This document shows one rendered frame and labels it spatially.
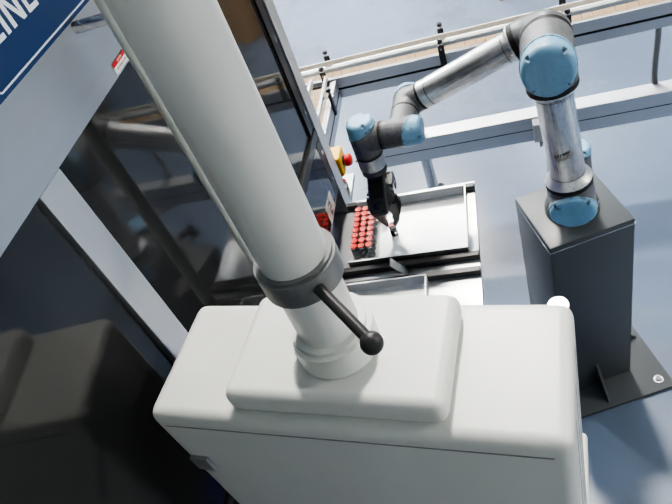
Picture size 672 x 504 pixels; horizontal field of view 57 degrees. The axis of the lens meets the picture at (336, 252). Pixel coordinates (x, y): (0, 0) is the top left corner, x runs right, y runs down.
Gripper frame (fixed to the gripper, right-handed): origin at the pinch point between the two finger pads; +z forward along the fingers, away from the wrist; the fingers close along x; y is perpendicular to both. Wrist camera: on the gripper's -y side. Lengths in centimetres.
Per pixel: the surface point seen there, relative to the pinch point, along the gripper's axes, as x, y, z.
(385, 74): 8, 91, 3
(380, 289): 3.2, -20.1, 5.2
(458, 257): -18.6, -13.4, 3.5
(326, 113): 29, 66, 0
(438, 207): -12.9, 9.9, 5.2
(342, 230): 17.2, 6.2, 5.4
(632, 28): -83, 92, 7
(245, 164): -17, -92, -94
